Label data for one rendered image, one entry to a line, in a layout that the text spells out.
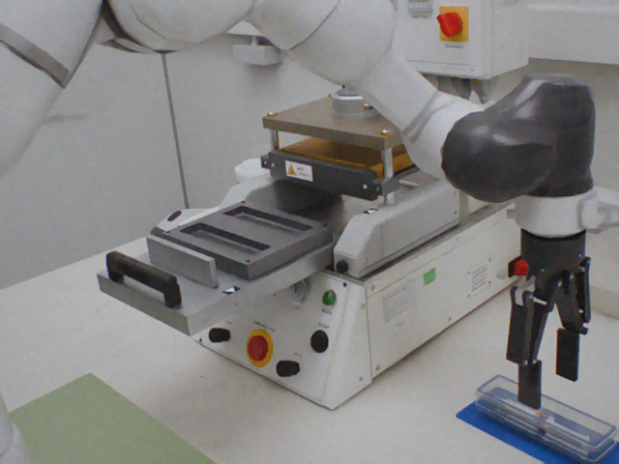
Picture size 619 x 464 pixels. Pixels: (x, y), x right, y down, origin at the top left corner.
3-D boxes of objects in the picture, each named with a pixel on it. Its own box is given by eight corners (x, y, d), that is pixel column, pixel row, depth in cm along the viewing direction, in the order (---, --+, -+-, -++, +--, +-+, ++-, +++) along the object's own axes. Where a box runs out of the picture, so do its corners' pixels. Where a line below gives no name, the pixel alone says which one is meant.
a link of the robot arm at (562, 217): (499, 188, 91) (499, 230, 93) (597, 210, 81) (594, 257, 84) (560, 160, 98) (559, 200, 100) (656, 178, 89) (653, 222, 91)
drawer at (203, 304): (252, 230, 131) (247, 187, 128) (347, 261, 116) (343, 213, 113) (101, 296, 113) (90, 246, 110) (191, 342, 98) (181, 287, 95)
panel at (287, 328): (198, 341, 133) (221, 237, 132) (322, 405, 113) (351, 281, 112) (189, 341, 132) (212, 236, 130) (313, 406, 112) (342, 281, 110)
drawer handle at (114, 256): (120, 274, 110) (115, 247, 109) (183, 303, 100) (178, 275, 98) (108, 278, 109) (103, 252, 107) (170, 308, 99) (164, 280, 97)
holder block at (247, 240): (246, 214, 128) (244, 199, 127) (333, 240, 114) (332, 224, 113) (163, 247, 118) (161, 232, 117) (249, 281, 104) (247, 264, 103)
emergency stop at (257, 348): (251, 356, 125) (256, 332, 124) (268, 363, 122) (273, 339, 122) (244, 356, 124) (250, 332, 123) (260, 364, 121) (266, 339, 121)
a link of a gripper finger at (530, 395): (542, 361, 95) (538, 362, 94) (541, 408, 97) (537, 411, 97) (521, 352, 97) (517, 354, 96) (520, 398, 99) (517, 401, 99)
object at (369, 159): (348, 145, 143) (345, 94, 139) (447, 162, 128) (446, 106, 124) (280, 170, 132) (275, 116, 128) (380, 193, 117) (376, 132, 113)
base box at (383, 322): (388, 239, 169) (384, 163, 162) (544, 282, 143) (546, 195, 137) (191, 340, 135) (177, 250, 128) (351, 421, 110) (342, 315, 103)
